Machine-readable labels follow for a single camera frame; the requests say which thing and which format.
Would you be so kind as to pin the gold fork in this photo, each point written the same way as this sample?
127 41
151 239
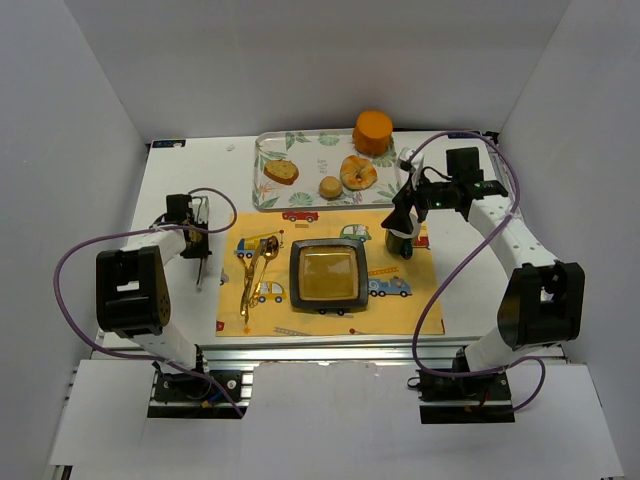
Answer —
248 280

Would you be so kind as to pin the toasted bread slice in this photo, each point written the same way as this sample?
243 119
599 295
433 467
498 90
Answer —
281 171

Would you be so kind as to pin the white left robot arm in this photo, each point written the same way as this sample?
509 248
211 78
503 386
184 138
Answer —
132 294

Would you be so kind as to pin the small round muffin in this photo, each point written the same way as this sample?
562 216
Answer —
330 188

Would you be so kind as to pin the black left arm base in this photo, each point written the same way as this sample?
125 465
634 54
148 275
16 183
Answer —
179 396

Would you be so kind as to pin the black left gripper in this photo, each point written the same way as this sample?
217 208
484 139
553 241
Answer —
198 248

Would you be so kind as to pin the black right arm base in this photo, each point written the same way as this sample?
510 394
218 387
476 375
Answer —
444 400

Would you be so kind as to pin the metal serving tongs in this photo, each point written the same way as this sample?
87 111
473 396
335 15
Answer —
202 222

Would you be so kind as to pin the leaf patterned white tray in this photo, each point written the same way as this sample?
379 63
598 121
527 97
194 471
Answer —
317 154

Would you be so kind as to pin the twisted orange bread roll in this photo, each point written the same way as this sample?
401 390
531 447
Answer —
357 173

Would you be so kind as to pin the yellow vehicle print placemat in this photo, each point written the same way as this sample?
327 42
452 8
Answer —
398 288

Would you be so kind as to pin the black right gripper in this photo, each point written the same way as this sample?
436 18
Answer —
406 201

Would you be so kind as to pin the dark square plate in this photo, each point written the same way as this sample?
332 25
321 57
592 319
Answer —
328 275

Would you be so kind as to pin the green mug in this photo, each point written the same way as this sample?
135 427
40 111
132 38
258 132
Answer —
401 244

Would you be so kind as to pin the aluminium table frame rail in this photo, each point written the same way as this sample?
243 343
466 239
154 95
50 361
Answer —
247 353

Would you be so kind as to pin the tall orange round cake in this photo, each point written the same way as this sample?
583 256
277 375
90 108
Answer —
372 133

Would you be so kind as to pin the gold spoon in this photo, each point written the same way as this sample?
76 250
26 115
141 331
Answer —
271 251

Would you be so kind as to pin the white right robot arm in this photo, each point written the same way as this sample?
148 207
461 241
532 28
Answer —
542 303

